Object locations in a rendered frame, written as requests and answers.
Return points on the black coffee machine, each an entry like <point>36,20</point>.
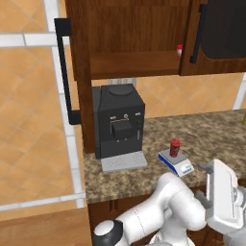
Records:
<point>120,128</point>

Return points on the white container with red lid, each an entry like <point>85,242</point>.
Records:
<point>179,50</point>

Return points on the olive green object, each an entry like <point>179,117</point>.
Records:
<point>244,117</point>

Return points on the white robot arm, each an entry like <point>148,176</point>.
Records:
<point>179,201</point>

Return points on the white and blue digital scale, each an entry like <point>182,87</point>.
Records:
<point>177,161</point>

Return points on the brown cabinet door dark pane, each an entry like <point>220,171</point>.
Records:
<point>217,35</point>

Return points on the plain brown cabinet door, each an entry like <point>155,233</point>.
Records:
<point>84,80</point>

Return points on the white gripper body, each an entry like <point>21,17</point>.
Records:
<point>221,195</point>

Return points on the grey wall socket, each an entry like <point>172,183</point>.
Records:
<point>123,81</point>

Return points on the red patterned cup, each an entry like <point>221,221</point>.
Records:
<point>175,147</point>

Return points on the brown wooden wall cabinet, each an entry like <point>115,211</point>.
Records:
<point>134,38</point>

